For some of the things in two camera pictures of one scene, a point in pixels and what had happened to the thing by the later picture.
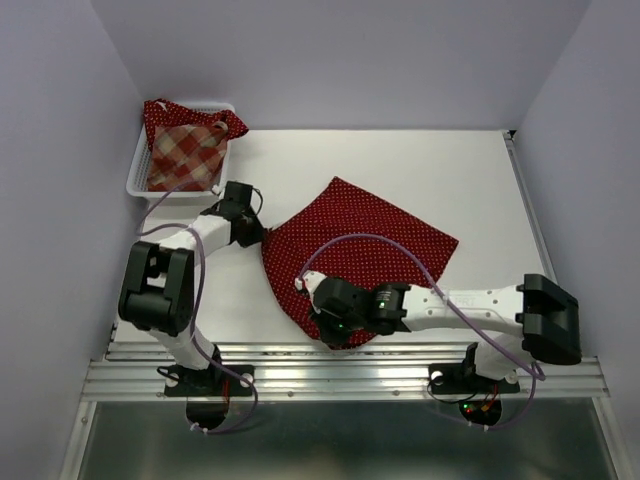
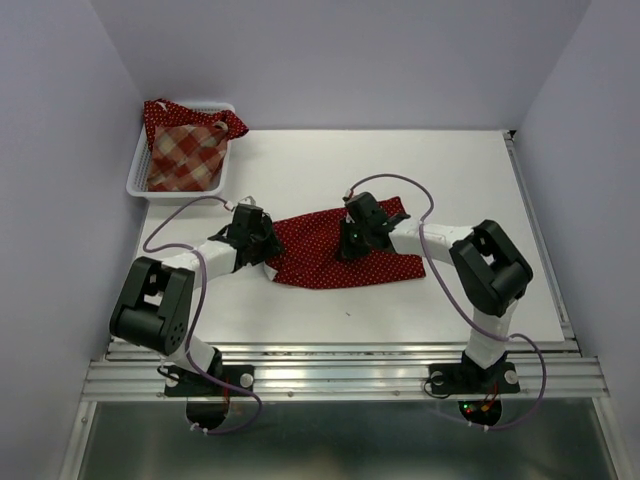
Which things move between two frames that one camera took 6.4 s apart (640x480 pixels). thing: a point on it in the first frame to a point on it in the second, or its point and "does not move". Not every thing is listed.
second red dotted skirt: (158, 112) does not move
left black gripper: (256, 236) to (272, 247)
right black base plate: (465, 378) does not move
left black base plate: (212, 381) does not move
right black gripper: (336, 338) to (345, 250)
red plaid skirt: (187, 157) does not move
